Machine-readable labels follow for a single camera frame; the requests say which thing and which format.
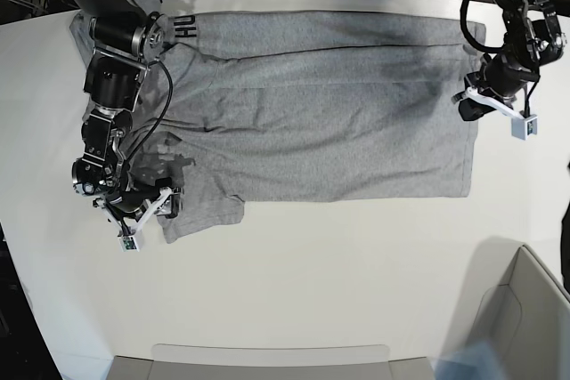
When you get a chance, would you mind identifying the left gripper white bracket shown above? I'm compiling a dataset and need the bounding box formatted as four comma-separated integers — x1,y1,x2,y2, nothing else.
452,53,540,122

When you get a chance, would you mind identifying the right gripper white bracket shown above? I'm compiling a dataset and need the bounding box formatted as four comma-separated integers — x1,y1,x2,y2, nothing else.
93,182,183,235

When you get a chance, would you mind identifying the grey T-shirt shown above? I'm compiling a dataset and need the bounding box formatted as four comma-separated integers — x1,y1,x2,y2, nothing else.
69,10,487,246

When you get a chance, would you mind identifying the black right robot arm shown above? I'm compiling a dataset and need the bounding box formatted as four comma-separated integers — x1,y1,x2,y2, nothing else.
72,0,181,250

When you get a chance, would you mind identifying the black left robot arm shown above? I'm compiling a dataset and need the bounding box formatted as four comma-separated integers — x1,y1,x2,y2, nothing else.
453,0,566,122

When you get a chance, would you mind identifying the black object right edge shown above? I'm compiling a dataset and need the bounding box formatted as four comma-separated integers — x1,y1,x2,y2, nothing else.
558,159,570,296

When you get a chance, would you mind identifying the grey bin front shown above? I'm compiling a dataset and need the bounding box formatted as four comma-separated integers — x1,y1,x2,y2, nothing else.
107,344,435,379

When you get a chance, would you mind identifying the grey bin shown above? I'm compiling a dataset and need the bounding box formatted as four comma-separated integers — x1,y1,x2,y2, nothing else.
107,344,435,379
470,246,569,379

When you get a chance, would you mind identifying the grey bin right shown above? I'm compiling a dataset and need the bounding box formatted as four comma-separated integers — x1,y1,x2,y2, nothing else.
470,246,569,379

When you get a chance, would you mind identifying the blue cloth in bin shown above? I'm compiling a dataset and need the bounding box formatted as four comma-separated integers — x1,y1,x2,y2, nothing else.
434,341,507,380

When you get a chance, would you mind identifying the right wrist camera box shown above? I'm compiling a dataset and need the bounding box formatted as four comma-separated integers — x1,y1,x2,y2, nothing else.
118,234,140,252

